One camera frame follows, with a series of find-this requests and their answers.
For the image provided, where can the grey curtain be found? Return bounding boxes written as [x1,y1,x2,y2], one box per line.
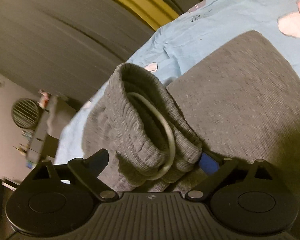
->
[0,0,202,103]

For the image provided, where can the grey knit pants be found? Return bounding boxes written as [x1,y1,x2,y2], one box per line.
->
[82,31,300,198]

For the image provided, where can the dark desk with clutter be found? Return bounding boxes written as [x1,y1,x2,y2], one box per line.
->
[15,89,70,169]

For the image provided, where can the light blue mushroom bedsheet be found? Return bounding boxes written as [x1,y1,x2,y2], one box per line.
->
[53,0,300,165]

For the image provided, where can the round black fan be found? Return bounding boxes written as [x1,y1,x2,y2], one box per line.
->
[11,98,41,129]

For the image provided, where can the grey cloth on desk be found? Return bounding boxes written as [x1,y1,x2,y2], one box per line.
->
[46,96,77,139]

